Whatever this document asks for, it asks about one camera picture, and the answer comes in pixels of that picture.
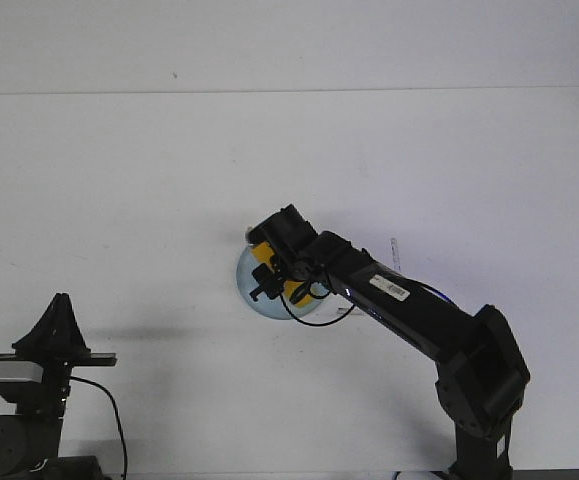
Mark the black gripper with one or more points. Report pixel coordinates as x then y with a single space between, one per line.
283 281
55 377

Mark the yellow corn cob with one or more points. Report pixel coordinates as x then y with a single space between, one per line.
261 253

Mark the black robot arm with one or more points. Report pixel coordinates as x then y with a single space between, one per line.
30 437
482 374

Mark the clear tape strip on table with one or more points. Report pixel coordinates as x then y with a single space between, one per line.
395 254

